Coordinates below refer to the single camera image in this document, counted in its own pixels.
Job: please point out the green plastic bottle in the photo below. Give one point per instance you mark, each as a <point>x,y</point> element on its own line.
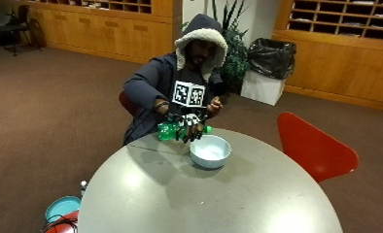
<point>168,131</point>

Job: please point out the light blue bowl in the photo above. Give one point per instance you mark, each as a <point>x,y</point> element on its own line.
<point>210,151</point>

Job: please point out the white marker cube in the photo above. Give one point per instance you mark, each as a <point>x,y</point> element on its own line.
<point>188,93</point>

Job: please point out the red chair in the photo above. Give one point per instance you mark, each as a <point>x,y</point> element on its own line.
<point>313,149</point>
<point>127,103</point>

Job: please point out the the person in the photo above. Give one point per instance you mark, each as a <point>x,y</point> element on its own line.
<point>166,77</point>

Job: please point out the white bin with black bag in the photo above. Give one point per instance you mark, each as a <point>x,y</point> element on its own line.
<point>267,71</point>

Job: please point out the green potted plant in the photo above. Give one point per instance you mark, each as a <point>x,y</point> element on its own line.
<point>235,55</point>

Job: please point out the teal round lid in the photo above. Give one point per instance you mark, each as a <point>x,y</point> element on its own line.
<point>62,207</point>

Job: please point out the wooden cabinet with cubbyholes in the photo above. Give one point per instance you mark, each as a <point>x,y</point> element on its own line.
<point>106,26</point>

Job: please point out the red round container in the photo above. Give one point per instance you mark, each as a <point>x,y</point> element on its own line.
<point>64,223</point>

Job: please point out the wooden pigeonhole shelf unit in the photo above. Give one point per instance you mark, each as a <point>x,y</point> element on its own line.
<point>342,48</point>

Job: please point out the black chair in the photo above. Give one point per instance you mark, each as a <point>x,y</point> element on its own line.
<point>16,27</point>

